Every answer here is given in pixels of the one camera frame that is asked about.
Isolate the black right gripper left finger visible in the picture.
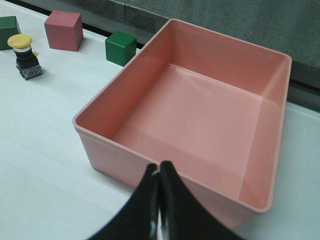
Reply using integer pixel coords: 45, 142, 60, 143
90, 163, 159, 240

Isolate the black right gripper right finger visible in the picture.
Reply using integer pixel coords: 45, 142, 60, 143
159, 160, 242, 240

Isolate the yellow push button switch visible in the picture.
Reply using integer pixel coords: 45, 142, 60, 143
7, 34, 43, 81

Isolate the pink plastic bin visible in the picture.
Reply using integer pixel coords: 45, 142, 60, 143
73, 19, 292, 229

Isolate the green cube near bin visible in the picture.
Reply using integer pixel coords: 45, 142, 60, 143
104, 31, 137, 67

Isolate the pink wooden cube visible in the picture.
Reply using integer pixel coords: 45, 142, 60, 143
44, 10, 84, 52

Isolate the green cube far left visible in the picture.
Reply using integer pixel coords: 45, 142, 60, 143
0, 16, 21, 51

